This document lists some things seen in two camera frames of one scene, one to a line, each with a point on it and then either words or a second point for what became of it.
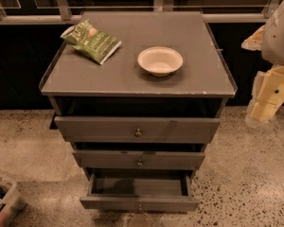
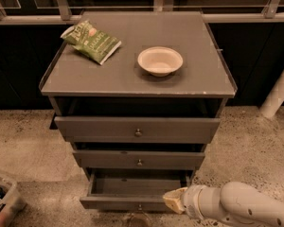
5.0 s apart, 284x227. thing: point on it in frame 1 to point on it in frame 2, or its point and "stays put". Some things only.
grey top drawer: [134, 120] stays put
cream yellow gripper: [278, 40] to [192, 200]
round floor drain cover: [139, 219] stays put
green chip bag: [96, 43] stays put
